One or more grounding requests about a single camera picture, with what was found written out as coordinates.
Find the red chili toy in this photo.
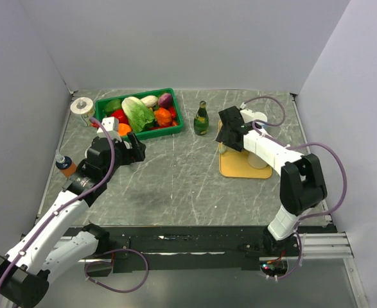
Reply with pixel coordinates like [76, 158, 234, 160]
[168, 107, 178, 126]

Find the green glass bottle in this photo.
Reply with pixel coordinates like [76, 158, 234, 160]
[193, 101, 209, 135]

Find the orange spray bottle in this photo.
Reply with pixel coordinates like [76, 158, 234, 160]
[55, 150, 76, 178]

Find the green bell pepper toy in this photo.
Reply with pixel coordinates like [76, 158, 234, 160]
[104, 99, 121, 115]

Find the red bell pepper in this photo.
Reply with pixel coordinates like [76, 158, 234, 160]
[110, 109, 129, 124]

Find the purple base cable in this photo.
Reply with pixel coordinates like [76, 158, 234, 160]
[83, 248, 150, 293]

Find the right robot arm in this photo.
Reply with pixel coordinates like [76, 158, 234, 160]
[216, 107, 328, 256]

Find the green mug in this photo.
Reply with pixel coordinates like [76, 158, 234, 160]
[219, 143, 227, 155]

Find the cream ribbed mug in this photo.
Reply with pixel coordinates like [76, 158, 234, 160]
[248, 152, 268, 169]

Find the green napa cabbage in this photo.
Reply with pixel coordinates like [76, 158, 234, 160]
[121, 96, 155, 133]

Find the yellow tray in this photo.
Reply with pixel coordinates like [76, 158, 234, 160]
[218, 120, 273, 179]

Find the purple onion toy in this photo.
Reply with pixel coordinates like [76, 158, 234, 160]
[158, 93, 173, 109]

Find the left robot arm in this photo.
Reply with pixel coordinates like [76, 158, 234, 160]
[0, 133, 146, 307]

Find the orange pumpkin toy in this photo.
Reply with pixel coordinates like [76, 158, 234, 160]
[154, 107, 173, 126]

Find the green plastic crate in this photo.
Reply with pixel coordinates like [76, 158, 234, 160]
[94, 88, 184, 140]

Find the white green paper cup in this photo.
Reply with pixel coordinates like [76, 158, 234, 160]
[70, 97, 95, 126]

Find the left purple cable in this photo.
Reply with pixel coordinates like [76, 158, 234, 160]
[0, 118, 116, 308]

